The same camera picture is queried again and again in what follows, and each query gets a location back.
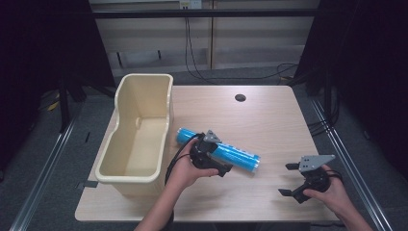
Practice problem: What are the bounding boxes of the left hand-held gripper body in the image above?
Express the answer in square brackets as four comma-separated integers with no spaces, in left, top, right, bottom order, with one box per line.
[190,129,226,170]

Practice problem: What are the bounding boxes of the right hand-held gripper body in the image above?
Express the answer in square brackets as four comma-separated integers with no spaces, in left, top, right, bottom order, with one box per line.
[297,154,337,194]

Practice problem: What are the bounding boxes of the blue cylindrical tube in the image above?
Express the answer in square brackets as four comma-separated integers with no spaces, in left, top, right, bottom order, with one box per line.
[176,127,262,174]

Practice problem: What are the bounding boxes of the cream plastic bin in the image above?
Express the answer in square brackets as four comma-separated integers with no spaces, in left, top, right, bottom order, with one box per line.
[94,72,175,197]

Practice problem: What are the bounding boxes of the person's right hand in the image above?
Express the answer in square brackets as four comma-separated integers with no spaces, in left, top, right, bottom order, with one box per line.
[302,165,351,219]

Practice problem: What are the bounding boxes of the person's left hand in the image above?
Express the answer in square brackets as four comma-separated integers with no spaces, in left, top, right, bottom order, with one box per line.
[166,153,219,194]

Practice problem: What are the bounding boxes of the black curtain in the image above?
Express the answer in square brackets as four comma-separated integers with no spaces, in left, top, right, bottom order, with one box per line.
[293,0,408,181]
[0,0,116,174]

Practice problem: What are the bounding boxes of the black horizontal metal bar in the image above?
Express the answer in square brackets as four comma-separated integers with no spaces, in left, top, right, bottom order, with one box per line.
[91,9,319,19]

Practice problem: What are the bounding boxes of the black stand leg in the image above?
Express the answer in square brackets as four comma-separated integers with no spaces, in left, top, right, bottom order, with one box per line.
[58,78,72,134]

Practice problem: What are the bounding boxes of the right hand-held gripper black cable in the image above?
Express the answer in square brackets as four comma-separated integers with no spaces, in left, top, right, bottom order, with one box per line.
[325,168,344,187]

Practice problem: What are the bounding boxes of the metal floor rail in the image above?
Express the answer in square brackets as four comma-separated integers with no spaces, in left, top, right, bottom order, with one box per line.
[9,119,80,231]
[310,98,394,231]

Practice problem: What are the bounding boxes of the black floor cables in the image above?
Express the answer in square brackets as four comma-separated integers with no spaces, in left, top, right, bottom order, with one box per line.
[307,92,342,138]

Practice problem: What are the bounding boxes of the black hanging cables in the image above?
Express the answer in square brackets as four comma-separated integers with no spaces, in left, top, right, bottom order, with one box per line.
[184,17,300,85]

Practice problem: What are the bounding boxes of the grey table bracket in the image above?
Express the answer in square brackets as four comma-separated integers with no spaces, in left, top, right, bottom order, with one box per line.
[76,180,99,190]

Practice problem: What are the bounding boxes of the white wall outlet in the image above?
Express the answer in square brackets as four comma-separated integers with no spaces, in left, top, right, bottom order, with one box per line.
[179,0,203,10]

